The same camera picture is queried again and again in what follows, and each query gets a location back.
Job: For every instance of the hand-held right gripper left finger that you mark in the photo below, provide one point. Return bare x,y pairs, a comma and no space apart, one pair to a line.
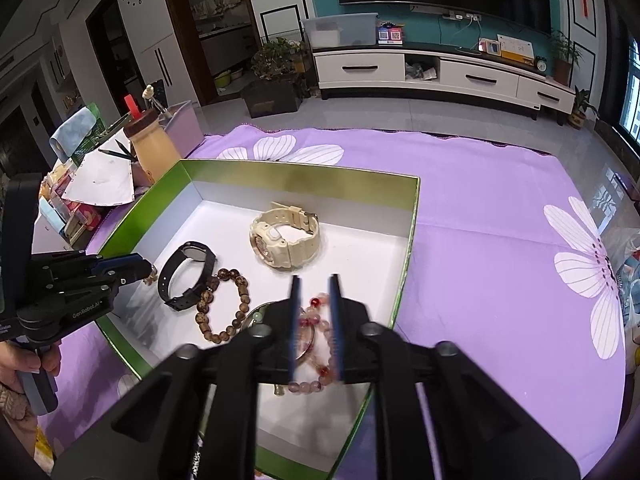
295,330

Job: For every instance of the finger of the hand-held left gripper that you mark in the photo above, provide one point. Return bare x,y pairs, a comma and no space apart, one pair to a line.
122,280
120,262

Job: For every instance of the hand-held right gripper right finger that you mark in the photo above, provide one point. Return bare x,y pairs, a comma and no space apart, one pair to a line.
336,330

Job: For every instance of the silver bangle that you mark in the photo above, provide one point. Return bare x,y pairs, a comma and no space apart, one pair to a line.
260,308

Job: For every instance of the black wrist watch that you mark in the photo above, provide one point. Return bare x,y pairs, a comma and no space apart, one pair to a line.
192,249

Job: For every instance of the cream wrist watch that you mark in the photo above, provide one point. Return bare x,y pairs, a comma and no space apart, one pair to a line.
300,250

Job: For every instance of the green cardboard box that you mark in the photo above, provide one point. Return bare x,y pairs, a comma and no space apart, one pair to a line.
225,220

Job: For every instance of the person's left hand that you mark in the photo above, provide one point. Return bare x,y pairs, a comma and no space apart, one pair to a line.
30,362

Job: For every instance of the white paper sheet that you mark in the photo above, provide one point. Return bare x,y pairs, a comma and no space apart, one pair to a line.
100,180

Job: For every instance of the green carton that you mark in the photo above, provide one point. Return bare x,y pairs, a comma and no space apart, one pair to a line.
90,142

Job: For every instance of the beige bear bottle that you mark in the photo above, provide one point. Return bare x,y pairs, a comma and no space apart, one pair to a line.
152,147

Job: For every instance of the light blue cloth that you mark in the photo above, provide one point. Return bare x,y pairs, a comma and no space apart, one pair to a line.
72,130

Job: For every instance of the lavender plastic bin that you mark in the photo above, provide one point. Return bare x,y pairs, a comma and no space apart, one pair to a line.
182,127

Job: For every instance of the purple floral tablecloth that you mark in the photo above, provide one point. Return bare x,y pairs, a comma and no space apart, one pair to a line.
475,260

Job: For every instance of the black plant stand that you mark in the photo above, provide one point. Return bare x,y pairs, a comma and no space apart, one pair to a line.
272,97

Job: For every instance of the bushy green potted plant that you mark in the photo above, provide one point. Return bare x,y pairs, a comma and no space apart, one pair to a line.
272,57

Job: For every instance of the white tv stand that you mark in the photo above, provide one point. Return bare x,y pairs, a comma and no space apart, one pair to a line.
360,67

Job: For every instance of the clear plastic storage box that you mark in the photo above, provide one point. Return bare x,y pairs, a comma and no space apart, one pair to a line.
340,30

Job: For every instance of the small potted floor plant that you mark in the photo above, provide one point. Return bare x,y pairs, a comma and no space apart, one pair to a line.
577,115

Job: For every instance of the yellow white box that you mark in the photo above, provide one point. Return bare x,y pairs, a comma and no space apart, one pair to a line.
515,49

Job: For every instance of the small alarm clock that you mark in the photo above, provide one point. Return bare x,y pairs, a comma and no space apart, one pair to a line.
539,64

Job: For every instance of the white power strip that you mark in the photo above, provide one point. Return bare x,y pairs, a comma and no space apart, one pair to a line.
465,16

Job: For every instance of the potted plant orange pot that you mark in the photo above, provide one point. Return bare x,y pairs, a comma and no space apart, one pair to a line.
562,67

